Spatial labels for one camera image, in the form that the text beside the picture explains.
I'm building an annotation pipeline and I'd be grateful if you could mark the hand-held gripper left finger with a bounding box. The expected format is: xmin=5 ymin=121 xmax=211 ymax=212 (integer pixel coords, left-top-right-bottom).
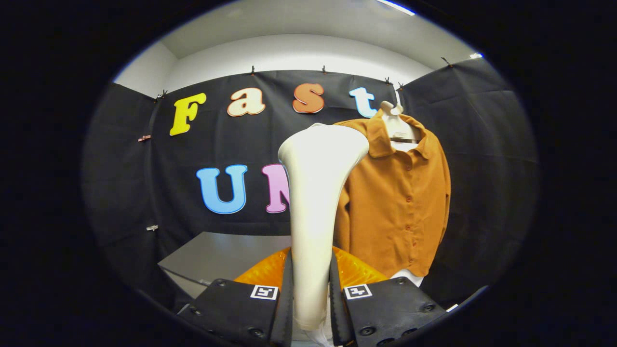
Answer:
xmin=178 ymin=247 xmax=295 ymax=347

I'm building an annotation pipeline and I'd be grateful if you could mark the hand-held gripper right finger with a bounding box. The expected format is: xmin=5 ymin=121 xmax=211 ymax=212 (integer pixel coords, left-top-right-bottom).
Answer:
xmin=329 ymin=246 xmax=446 ymax=347

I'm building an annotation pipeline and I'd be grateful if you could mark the brown button shirt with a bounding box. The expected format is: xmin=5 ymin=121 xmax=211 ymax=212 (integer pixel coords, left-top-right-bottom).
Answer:
xmin=333 ymin=108 xmax=452 ymax=279

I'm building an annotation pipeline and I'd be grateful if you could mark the black backdrop cloth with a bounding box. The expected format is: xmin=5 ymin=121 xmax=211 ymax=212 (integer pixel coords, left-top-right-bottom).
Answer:
xmin=82 ymin=58 xmax=539 ymax=314

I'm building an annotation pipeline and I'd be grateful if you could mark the row of black clips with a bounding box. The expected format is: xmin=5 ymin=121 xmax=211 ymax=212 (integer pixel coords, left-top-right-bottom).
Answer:
xmin=154 ymin=57 xmax=454 ymax=99

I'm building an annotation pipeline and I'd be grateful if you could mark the long ceiling light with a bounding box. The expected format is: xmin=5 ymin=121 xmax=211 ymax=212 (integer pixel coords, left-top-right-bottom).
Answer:
xmin=376 ymin=0 xmax=416 ymax=16

